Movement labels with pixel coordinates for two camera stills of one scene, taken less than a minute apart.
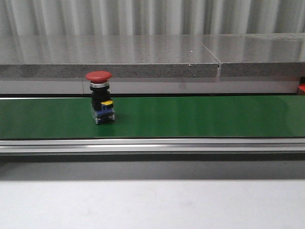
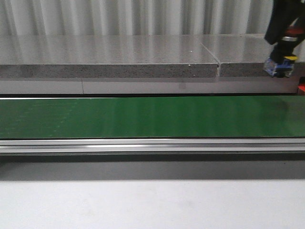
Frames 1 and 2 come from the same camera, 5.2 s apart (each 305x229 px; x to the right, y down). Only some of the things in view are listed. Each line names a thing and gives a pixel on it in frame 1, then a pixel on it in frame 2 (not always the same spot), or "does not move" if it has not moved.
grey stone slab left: x=142 y=56 does not move
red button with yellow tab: x=102 y=106 to x=280 y=64
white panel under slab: x=206 y=86 does not move
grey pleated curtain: x=138 y=17 does not move
